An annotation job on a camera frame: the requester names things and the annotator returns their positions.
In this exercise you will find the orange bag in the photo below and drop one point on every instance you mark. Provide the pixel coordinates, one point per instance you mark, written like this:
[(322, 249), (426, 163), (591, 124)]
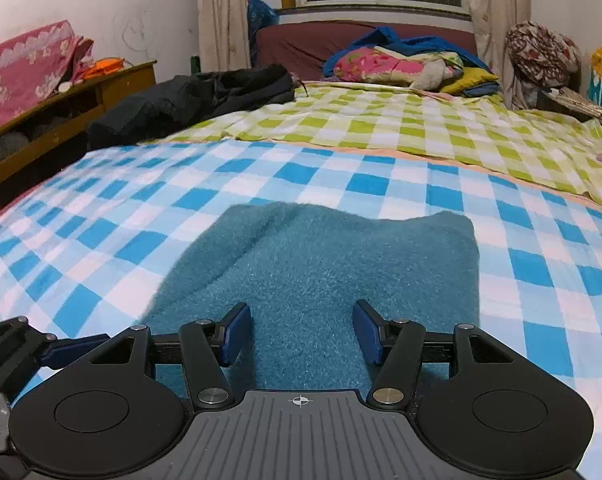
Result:
[(103, 67)]

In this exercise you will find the pink floral quilt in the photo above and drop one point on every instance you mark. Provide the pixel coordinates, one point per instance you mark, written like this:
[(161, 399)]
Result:
[(376, 65)]

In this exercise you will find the black jacket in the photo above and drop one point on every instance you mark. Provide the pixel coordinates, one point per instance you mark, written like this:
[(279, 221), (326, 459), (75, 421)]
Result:
[(181, 100)]

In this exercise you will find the green checked bedsheet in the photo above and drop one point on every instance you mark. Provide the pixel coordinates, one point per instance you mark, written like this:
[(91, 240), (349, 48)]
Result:
[(381, 125)]

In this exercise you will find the yellow cloth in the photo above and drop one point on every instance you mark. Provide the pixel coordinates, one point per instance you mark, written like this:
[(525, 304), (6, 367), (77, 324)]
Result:
[(471, 77)]

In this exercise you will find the yellow and blue bag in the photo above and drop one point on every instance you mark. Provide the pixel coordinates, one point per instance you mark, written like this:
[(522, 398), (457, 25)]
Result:
[(600, 75)]

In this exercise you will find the wooden cabinet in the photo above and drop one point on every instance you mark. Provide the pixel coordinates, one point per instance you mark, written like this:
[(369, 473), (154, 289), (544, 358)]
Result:
[(126, 80)]

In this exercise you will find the pile of colourful bedding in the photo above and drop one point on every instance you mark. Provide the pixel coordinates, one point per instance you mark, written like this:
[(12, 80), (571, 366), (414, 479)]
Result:
[(381, 35)]

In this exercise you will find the maroon headboard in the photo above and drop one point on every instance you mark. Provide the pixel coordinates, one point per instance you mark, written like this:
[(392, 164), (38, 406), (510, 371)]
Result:
[(306, 45)]

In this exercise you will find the blue plastic bag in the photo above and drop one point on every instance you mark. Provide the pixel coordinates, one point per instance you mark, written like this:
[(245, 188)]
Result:
[(261, 20)]

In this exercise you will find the teal fuzzy sweater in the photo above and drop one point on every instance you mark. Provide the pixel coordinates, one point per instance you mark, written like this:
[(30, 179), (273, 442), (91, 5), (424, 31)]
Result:
[(321, 260)]

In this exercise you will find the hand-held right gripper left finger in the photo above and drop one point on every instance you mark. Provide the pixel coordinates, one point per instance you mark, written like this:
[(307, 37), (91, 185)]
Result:
[(233, 335)]

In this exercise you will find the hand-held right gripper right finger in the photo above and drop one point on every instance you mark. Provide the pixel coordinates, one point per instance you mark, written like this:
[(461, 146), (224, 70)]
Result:
[(368, 332)]

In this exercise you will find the brown floral bundle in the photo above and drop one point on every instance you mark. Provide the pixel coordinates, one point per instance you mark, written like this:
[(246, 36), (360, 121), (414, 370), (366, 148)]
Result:
[(541, 55)]

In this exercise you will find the pink floral cloth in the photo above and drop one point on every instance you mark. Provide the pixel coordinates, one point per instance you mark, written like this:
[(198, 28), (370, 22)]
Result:
[(21, 70)]

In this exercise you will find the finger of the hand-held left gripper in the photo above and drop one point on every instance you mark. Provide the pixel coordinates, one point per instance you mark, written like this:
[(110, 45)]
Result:
[(66, 350)]

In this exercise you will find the beige curtain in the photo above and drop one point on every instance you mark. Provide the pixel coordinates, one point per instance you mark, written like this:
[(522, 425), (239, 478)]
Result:
[(221, 10), (496, 10)]

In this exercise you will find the blue checked bedsheet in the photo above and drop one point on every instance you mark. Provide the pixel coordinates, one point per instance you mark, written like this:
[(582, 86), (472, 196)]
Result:
[(131, 200)]

